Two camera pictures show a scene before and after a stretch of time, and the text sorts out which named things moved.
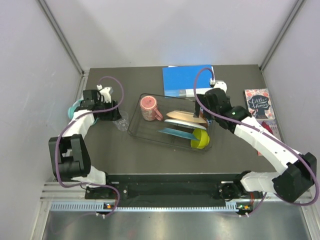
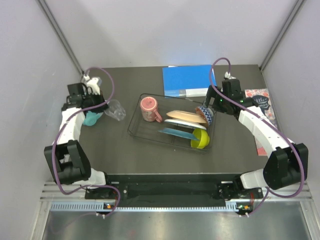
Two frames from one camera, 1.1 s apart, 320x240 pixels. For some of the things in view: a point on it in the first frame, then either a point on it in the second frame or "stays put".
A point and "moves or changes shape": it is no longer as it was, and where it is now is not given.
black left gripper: x=113 y=115 to x=100 y=108
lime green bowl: x=203 y=137 stays put
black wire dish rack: x=170 y=120 stays put
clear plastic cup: x=122 y=124 moves or changes shape
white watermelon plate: x=186 y=123 stays put
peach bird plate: x=185 y=116 stays put
